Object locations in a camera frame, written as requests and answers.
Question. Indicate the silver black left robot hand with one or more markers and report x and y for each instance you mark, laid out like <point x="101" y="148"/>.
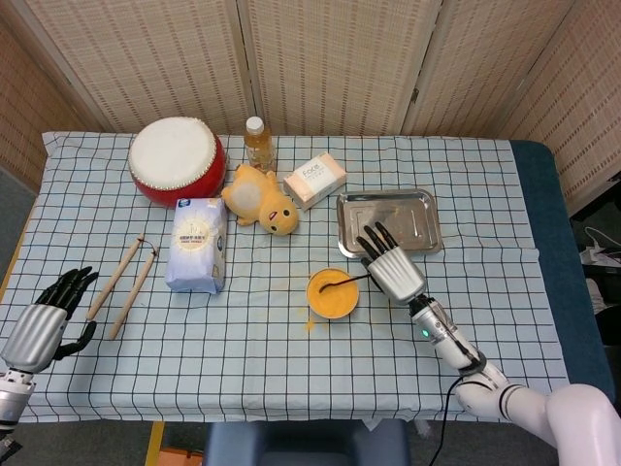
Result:
<point x="34" y="335"/>

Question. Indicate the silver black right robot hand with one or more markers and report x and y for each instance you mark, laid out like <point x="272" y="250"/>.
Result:
<point x="395" y="274"/>

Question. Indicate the small black spoon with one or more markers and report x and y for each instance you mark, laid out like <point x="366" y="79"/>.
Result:
<point x="339" y="283"/>

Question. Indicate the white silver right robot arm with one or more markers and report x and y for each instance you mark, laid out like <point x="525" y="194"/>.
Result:
<point x="485" y="378"/>

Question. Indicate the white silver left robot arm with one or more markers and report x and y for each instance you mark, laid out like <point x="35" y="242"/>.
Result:
<point x="12" y="398"/>

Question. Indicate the rectangular stainless steel tray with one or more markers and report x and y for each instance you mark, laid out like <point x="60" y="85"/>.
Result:
<point x="417" y="213"/>

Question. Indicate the beige round bowl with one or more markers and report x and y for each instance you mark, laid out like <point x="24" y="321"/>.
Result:
<point x="333" y="317"/>

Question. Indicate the orange powder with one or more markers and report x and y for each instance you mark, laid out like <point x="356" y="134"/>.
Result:
<point x="309" y="324"/>

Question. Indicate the wooden drumstick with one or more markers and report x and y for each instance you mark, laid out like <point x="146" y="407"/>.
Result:
<point x="133" y="293"/>
<point x="116" y="276"/>

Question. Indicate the pink white tissue pack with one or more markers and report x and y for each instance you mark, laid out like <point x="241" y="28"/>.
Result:
<point x="315" y="179"/>

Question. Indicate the yellow plush chick toy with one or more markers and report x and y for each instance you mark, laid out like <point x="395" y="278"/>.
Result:
<point x="271" y="204"/>

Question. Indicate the light blue checked tablecloth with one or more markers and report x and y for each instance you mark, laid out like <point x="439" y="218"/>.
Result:
<point x="242" y="364"/>

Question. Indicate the metal screen hinge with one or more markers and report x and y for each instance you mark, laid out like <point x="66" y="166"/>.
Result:
<point x="415" y="95"/>

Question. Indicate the blue white paper pack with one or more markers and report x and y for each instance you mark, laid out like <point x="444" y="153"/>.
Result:
<point x="194" y="242"/>

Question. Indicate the clear bottle with yellow drink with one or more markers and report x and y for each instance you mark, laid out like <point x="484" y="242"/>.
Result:
<point x="259" y="145"/>

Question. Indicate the orange box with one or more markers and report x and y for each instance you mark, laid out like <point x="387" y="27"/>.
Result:
<point x="179" y="458"/>

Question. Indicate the blue padded chair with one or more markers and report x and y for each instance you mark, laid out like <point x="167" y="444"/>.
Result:
<point x="305" y="446"/>

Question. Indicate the beige woven folding screen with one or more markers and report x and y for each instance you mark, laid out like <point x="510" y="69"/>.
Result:
<point x="339" y="58"/>

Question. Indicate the red drum with white skin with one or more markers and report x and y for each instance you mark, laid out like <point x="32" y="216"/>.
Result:
<point x="170" y="150"/>

